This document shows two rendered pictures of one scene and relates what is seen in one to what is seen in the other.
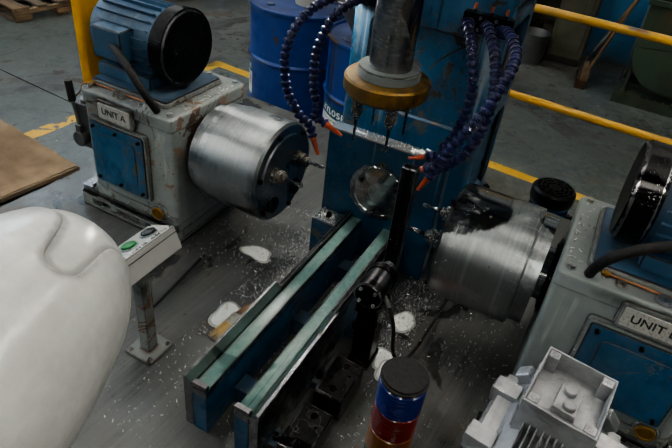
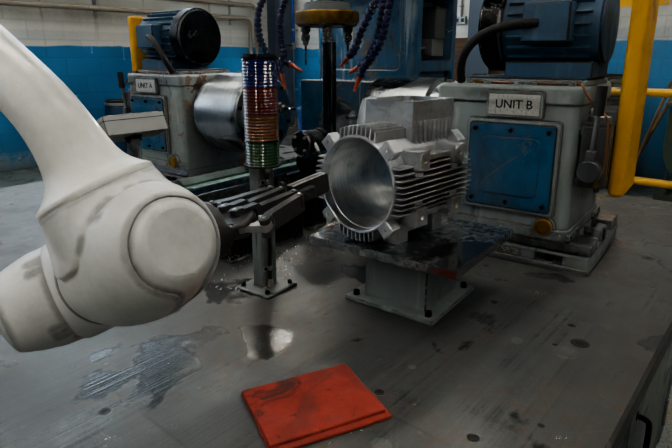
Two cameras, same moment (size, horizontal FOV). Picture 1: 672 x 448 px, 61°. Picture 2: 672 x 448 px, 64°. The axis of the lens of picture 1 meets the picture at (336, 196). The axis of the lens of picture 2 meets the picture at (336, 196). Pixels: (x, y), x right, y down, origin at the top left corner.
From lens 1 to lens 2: 0.82 m
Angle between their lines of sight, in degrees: 22
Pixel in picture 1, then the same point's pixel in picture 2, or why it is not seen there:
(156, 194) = (172, 146)
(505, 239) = (408, 90)
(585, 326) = (467, 128)
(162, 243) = (151, 118)
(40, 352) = not seen: outside the picture
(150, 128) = (168, 88)
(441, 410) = not seen: hidden behind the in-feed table
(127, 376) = not seen: hidden behind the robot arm
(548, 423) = (384, 109)
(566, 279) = (445, 90)
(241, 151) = (227, 88)
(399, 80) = (328, 2)
